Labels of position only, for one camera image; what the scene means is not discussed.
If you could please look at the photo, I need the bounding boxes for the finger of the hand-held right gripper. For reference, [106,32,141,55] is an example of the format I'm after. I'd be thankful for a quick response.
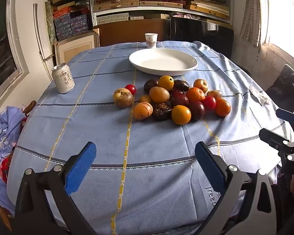
[276,108,294,128]
[259,128,294,162]

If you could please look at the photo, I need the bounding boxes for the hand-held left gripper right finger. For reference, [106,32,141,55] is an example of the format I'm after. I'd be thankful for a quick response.
[195,141,277,235]

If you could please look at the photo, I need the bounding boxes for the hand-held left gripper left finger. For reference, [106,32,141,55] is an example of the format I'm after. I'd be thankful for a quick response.
[13,141,98,235]

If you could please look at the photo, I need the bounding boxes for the orange mandarin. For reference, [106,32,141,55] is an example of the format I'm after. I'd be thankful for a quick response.
[214,98,231,117]
[186,87,205,103]

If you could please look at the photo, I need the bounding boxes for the yellow orange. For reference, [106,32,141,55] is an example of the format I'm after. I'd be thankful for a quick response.
[158,75,174,91]
[171,105,192,125]

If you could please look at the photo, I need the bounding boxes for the dark purple passion fruit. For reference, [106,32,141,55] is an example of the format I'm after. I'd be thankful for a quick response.
[152,103,172,121]
[143,79,159,93]
[173,80,190,91]

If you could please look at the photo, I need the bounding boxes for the tan round fruit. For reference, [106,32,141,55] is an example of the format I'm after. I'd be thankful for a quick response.
[113,88,134,108]

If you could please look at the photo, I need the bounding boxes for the streaked orange fruit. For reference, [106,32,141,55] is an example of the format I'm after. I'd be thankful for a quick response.
[132,102,153,120]

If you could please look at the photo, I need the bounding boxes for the brown kiwi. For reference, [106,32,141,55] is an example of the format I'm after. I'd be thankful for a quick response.
[149,86,170,104]

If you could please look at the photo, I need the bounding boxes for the small red cherry tomato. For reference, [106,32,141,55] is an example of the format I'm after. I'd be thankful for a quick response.
[124,84,137,95]

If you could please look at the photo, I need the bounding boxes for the white plate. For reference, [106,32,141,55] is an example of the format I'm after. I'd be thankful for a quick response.
[129,48,198,76]

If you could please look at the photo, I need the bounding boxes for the black padded jacket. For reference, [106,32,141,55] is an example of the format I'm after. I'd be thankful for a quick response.
[267,64,294,106]

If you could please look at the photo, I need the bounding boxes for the crumpled white tissue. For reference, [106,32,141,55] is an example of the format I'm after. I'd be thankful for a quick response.
[249,84,270,106]

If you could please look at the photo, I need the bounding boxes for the blue checked tablecloth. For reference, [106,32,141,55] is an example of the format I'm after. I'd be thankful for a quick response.
[7,40,294,235]

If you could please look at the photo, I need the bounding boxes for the black round stool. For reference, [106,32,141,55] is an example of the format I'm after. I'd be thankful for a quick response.
[236,64,251,75]

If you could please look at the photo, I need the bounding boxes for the blue printed cloth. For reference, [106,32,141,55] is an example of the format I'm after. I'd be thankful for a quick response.
[0,106,25,216]

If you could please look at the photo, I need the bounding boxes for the white beverage can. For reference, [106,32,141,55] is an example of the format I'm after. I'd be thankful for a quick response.
[51,63,75,94]

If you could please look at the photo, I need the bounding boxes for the bright window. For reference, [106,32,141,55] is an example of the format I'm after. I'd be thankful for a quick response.
[262,0,294,64]

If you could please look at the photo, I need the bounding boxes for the beige patterned curtain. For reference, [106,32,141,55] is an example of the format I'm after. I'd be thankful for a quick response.
[240,0,262,48]

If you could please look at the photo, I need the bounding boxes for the black flat panel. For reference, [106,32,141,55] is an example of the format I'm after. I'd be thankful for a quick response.
[170,17,235,61]

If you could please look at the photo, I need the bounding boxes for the light wooden framed panel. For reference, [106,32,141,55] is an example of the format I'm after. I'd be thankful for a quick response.
[54,29,100,64]

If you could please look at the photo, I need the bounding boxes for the dark white-framed window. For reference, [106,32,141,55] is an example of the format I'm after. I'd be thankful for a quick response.
[0,0,30,108]

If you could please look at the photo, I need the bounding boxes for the pink floral cloth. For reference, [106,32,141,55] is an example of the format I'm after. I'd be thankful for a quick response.
[171,13,201,20]

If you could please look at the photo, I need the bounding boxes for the printed paper cup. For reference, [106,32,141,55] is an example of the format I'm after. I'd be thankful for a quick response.
[145,33,158,48]

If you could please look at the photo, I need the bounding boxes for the stack of blue floral boxes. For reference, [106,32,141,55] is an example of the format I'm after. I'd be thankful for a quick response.
[53,6,92,41]

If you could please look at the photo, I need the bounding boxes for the brown wooden board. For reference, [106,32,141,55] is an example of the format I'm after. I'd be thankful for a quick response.
[98,19,171,47]

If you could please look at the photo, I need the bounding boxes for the green patterned board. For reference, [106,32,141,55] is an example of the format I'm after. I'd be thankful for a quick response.
[44,1,58,45]

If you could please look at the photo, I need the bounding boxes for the white metal shelf rack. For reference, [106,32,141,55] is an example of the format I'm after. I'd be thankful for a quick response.
[88,0,234,26]

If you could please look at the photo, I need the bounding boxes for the stack of patterned flat boxes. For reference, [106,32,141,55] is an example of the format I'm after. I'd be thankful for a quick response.
[93,0,232,25]

